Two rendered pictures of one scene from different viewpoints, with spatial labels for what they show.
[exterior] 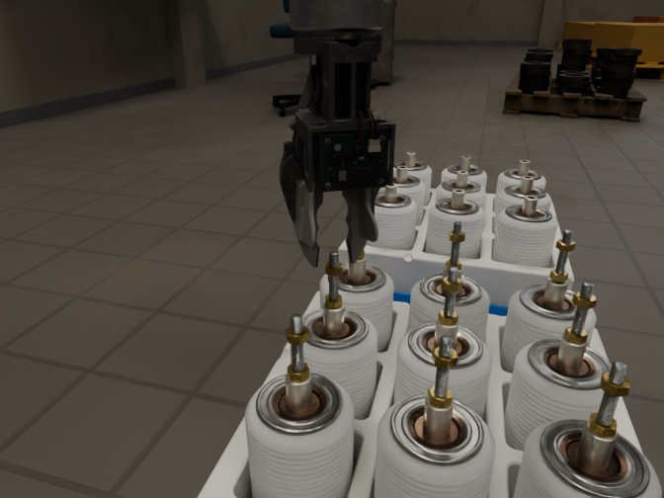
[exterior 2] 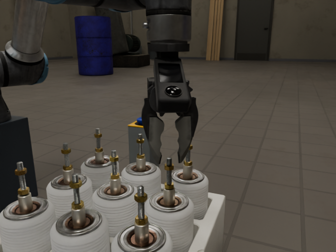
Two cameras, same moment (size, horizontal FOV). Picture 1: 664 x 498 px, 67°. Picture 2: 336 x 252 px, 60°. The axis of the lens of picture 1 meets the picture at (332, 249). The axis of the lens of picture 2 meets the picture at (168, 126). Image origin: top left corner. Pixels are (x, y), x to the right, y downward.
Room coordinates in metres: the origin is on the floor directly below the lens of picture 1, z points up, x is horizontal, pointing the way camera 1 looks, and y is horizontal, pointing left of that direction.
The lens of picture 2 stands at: (0.95, 0.05, 0.54)
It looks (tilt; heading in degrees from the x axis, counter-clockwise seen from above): 16 degrees down; 186
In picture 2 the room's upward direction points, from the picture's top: straight up
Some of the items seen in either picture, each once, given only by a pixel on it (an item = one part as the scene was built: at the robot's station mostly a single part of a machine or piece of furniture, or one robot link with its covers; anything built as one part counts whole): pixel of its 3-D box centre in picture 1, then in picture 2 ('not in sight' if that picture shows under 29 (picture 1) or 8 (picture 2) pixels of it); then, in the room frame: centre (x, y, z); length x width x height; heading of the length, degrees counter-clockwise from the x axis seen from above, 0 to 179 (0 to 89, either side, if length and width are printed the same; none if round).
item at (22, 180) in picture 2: (561, 261); (22, 181); (0.51, -0.26, 0.31); 0.01 x 0.01 x 0.08
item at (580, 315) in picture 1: (579, 319); (66, 159); (0.39, -0.23, 0.30); 0.01 x 0.01 x 0.08
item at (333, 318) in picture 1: (333, 318); (169, 195); (0.46, 0.00, 0.26); 0.02 x 0.02 x 0.03
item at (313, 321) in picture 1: (333, 328); (169, 201); (0.46, 0.00, 0.25); 0.08 x 0.08 x 0.01
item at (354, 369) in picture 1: (333, 394); (169, 242); (0.46, 0.00, 0.16); 0.10 x 0.10 x 0.18
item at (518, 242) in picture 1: (520, 262); not in sight; (0.80, -0.33, 0.16); 0.10 x 0.10 x 0.18
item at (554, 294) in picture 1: (554, 292); (25, 202); (0.51, -0.26, 0.26); 0.02 x 0.02 x 0.03
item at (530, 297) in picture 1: (552, 302); (26, 208); (0.51, -0.26, 0.25); 0.08 x 0.08 x 0.01
